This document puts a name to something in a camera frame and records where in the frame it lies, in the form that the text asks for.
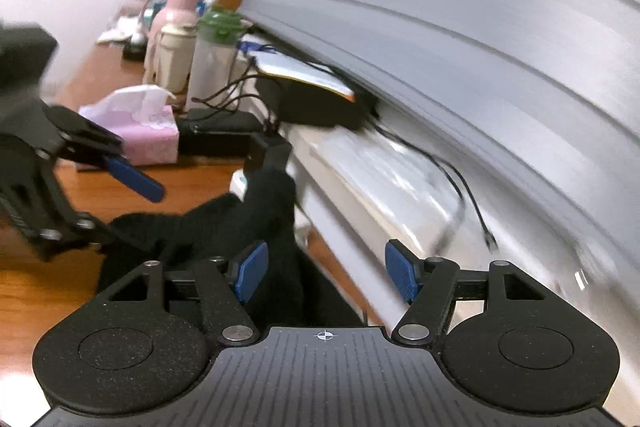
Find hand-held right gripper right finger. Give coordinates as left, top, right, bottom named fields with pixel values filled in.
left=386, top=241, right=548, bottom=345

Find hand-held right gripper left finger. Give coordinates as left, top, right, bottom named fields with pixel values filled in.
left=107, top=242, right=269, bottom=347

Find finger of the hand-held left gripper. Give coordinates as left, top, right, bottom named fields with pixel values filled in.
left=30, top=152, right=151, bottom=263
left=42, top=106, right=166, bottom=202

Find black sweatpants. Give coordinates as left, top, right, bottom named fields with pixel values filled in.
left=97, top=166, right=368, bottom=329

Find pink tissue box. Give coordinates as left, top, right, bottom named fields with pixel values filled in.
left=77, top=87, right=180, bottom=166

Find white power strip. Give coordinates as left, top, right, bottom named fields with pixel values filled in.
left=230, top=171, right=253, bottom=202

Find clear plastic bag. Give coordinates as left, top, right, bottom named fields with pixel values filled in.
left=309, top=132, right=468, bottom=253

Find black box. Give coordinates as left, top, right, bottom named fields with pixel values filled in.
left=177, top=108, right=262, bottom=156

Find black power adapter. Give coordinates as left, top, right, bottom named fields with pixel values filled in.
left=244, top=132, right=293, bottom=180

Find pink beige thermos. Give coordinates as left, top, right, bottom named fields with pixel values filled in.
left=145, top=0, right=199, bottom=94

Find green lid plastic bottle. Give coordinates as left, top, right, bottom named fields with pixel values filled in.
left=186, top=6, right=251, bottom=114

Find blue patterned pouch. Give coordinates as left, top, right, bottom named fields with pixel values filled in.
left=235, top=38, right=278, bottom=56

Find black flat case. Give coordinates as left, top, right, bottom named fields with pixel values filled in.
left=255, top=77, right=376, bottom=131

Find yellow white notebook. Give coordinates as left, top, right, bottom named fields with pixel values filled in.
left=251, top=51, right=357, bottom=102

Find grey window blind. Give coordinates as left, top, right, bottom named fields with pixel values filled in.
left=240, top=0, right=640, bottom=308

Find black usb cable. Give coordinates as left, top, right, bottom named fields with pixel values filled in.
left=370, top=117, right=499, bottom=253

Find black adapter cable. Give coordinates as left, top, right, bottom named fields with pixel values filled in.
left=190, top=57, right=281, bottom=138

